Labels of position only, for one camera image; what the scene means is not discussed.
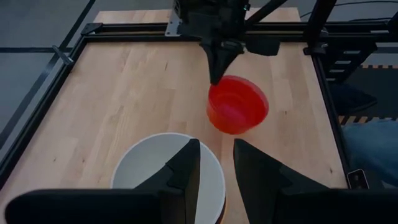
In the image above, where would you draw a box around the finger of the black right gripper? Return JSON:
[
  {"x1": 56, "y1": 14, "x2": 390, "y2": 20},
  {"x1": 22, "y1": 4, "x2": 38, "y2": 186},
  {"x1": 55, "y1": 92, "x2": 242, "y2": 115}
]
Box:
[{"x1": 201, "y1": 40, "x2": 246, "y2": 85}]

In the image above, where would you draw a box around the white bowl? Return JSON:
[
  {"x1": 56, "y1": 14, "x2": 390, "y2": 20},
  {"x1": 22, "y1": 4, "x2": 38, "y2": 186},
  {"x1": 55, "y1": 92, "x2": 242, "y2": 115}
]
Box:
[{"x1": 110, "y1": 132, "x2": 227, "y2": 224}]

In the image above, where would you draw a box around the black aluminium table frame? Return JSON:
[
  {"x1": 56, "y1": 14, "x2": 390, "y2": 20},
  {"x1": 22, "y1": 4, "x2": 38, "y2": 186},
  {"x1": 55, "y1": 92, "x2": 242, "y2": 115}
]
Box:
[{"x1": 0, "y1": 21, "x2": 398, "y2": 190}]

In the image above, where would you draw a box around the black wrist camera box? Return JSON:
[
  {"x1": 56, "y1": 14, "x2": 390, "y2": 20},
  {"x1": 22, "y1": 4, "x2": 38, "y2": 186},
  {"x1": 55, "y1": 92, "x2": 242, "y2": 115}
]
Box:
[{"x1": 245, "y1": 35, "x2": 281, "y2": 57}]

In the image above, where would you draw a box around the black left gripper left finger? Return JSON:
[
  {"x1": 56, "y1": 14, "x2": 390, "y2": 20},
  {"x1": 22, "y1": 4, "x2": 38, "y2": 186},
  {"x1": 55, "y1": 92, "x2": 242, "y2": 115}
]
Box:
[{"x1": 133, "y1": 138, "x2": 202, "y2": 224}]

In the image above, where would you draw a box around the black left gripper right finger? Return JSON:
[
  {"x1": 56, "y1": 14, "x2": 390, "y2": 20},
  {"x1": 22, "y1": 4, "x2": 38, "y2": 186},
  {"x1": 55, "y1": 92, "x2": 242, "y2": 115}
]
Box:
[{"x1": 233, "y1": 138, "x2": 329, "y2": 224}]

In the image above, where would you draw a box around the person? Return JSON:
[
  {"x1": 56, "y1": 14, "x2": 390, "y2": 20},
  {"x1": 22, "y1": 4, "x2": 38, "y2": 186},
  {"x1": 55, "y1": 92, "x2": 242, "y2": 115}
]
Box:
[{"x1": 341, "y1": 119, "x2": 398, "y2": 189}]

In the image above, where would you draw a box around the black smartphone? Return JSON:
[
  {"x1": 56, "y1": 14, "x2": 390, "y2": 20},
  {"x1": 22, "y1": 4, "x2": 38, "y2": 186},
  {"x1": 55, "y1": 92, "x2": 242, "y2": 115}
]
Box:
[{"x1": 347, "y1": 169, "x2": 370, "y2": 190}]

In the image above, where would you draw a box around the red bowl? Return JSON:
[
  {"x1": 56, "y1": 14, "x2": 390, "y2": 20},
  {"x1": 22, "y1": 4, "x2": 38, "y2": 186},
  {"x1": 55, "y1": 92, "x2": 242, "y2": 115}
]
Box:
[{"x1": 206, "y1": 74, "x2": 270, "y2": 136}]

